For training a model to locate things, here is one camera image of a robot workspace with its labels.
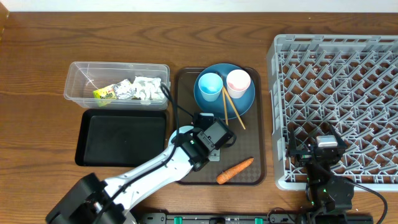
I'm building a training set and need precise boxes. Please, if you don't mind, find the orange carrot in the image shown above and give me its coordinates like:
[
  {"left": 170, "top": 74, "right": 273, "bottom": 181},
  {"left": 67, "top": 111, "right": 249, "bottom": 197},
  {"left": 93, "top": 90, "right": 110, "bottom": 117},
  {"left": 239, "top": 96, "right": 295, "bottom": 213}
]
[{"left": 216, "top": 157, "right": 254, "bottom": 185}]

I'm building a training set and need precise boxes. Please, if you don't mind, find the brown serving tray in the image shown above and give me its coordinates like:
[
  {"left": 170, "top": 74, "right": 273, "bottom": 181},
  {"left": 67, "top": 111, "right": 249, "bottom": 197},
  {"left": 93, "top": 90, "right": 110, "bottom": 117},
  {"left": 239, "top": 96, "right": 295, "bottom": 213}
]
[{"left": 175, "top": 67, "right": 266, "bottom": 185}]

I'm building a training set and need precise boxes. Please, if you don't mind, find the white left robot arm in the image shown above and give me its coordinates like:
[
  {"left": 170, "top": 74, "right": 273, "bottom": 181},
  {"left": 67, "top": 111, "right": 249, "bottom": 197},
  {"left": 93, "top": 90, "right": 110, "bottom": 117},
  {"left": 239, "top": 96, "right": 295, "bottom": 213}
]
[{"left": 45, "top": 113, "right": 228, "bottom": 223}]

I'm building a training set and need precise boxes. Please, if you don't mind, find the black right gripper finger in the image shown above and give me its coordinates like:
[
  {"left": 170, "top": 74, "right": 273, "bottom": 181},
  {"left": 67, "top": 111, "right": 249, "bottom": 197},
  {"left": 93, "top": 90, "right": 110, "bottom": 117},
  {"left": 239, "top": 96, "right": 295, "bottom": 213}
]
[
  {"left": 286, "top": 128, "right": 299, "bottom": 157},
  {"left": 328, "top": 124, "right": 348, "bottom": 149}
]

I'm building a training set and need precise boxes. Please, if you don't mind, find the clear plastic bin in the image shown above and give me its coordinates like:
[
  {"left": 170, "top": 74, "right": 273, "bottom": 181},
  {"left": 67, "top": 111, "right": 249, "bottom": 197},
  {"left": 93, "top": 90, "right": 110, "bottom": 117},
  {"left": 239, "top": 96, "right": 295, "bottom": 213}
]
[{"left": 63, "top": 62, "right": 170, "bottom": 111}]

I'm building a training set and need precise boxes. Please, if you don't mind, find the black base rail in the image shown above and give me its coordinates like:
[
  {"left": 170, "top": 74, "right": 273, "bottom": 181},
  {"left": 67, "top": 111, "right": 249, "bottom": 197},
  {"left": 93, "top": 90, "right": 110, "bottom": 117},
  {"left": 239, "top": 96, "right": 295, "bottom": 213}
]
[{"left": 136, "top": 213, "right": 374, "bottom": 224}]

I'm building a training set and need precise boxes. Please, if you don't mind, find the pink cup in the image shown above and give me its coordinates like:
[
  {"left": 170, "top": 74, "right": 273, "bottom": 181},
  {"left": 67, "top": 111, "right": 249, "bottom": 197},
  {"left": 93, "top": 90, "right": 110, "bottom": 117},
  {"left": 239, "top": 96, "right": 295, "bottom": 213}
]
[{"left": 226, "top": 70, "right": 251, "bottom": 98}]

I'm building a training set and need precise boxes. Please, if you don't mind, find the yellow green snack wrapper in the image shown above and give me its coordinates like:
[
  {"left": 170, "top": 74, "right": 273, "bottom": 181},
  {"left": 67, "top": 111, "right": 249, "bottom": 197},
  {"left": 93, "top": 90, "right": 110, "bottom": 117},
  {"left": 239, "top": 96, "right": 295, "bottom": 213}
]
[{"left": 93, "top": 79, "right": 136, "bottom": 106}]

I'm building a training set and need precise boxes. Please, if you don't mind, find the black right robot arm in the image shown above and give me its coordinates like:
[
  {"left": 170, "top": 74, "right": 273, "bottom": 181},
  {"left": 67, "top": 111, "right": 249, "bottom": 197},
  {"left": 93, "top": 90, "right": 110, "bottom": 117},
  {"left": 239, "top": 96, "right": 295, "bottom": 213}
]
[{"left": 287, "top": 125, "right": 354, "bottom": 223}]

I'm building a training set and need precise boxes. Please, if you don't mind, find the light blue rice bowl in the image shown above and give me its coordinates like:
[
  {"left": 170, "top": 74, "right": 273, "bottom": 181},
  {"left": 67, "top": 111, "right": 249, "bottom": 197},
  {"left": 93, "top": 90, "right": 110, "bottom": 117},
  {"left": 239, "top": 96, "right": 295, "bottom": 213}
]
[{"left": 168, "top": 126, "right": 193, "bottom": 146}]

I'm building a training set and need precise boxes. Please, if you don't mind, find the light blue cup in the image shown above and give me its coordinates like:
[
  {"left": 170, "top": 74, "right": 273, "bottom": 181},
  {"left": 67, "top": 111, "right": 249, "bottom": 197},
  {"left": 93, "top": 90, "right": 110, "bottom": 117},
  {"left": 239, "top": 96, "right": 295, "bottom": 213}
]
[{"left": 198, "top": 73, "right": 223, "bottom": 102}]

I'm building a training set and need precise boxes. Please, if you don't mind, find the dark blue plate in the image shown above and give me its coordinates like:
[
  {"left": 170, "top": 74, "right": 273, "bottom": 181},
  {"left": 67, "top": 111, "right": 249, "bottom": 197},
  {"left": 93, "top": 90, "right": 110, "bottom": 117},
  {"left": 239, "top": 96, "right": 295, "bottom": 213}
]
[{"left": 193, "top": 63, "right": 256, "bottom": 119}]

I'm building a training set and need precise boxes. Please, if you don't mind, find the grey dishwasher rack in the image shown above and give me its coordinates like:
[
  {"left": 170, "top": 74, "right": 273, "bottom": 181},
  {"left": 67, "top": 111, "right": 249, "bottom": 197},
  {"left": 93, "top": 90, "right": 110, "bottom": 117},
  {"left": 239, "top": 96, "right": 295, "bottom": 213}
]
[{"left": 266, "top": 34, "right": 397, "bottom": 192}]

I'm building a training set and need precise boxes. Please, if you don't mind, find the black plastic tray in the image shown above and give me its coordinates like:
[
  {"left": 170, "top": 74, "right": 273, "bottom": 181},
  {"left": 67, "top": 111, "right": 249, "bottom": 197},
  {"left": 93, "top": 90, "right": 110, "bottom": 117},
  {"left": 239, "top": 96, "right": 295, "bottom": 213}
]
[{"left": 75, "top": 109, "right": 167, "bottom": 167}]

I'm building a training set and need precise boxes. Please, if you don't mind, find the white paper napkin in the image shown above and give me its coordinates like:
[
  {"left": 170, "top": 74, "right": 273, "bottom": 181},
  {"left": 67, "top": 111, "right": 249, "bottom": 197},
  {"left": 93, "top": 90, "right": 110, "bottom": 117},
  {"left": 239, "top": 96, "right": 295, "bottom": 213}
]
[{"left": 132, "top": 77, "right": 165, "bottom": 100}]

